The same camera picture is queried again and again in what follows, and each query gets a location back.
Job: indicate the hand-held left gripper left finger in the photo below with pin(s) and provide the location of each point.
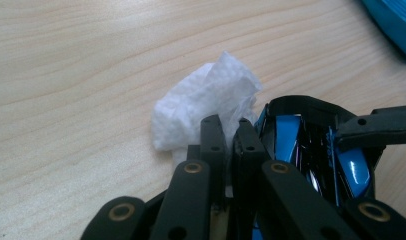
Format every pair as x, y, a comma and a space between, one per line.
187, 200

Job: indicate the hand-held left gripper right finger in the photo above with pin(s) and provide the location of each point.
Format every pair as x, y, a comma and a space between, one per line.
284, 200

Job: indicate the blue wet wipes pack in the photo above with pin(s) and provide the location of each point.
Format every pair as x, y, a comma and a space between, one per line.
397, 23

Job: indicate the blue toy car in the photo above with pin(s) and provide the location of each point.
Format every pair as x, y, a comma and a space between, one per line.
354, 170

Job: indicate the white wet wipe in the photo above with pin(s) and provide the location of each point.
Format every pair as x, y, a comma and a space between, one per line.
197, 100

